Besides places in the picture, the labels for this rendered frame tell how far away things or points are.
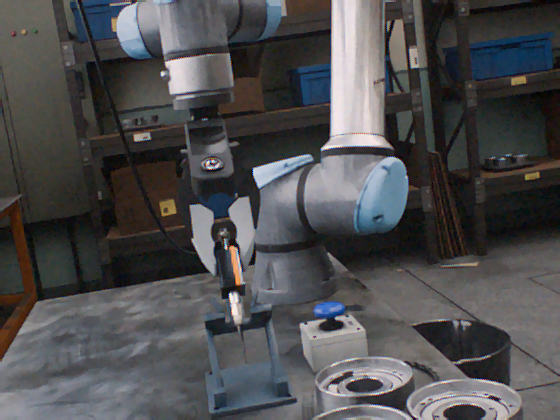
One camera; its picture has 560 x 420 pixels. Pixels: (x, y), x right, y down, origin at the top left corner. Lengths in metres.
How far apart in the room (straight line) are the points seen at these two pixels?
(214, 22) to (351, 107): 0.38
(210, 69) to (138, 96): 3.85
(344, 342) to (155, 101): 3.85
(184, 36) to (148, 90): 3.84
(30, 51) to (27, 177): 0.71
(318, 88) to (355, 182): 3.16
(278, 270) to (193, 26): 0.51
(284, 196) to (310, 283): 0.15
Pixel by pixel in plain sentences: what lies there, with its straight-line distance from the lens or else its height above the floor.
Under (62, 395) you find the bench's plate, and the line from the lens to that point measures 1.04.
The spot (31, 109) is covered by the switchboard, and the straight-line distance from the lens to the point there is 4.51.
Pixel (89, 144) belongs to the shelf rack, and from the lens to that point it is 4.11.
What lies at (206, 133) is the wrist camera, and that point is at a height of 1.11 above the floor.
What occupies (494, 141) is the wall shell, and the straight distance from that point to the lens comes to 5.17.
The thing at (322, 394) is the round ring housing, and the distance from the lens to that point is 0.81.
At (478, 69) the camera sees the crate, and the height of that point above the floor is 1.07.
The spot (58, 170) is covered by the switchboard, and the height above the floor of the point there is 0.84.
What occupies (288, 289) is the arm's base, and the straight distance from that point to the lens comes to 1.24.
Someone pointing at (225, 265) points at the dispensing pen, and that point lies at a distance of 0.87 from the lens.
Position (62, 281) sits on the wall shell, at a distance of 4.86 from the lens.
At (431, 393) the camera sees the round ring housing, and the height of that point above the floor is 0.83.
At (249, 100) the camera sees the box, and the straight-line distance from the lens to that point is 4.18.
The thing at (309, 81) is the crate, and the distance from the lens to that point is 4.29.
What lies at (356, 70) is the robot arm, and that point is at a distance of 1.20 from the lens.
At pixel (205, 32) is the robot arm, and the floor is 1.22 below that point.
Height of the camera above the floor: 1.16
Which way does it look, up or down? 10 degrees down
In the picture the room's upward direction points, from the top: 8 degrees counter-clockwise
